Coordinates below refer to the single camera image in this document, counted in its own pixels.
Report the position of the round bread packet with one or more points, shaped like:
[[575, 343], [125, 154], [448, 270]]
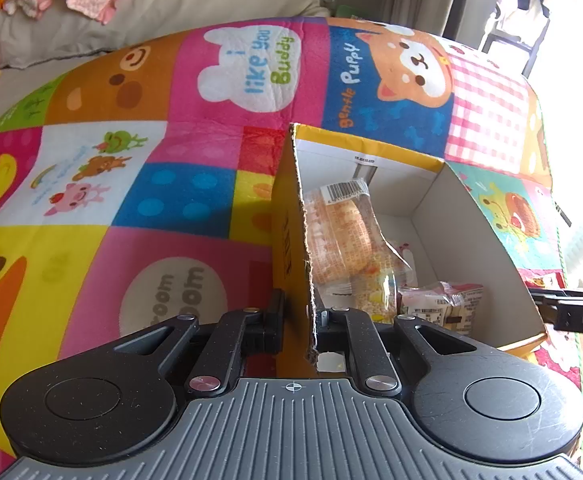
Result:
[[341, 230]]

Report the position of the black drying rack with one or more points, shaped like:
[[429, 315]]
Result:
[[514, 20]]

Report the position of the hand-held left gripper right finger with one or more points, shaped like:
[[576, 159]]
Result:
[[356, 340]]

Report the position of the yellow cardboard shoe box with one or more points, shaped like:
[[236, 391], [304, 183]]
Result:
[[471, 240]]

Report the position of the colourful cartoon play mat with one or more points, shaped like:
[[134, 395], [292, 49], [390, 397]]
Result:
[[171, 160]]

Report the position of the small cake packet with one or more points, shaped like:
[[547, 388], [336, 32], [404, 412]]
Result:
[[441, 305]]

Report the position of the beige sofa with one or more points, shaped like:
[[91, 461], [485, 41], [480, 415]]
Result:
[[121, 25]]

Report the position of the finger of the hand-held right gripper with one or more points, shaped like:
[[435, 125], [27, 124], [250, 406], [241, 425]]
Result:
[[551, 297]]

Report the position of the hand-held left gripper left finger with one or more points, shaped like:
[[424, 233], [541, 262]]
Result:
[[274, 325]]

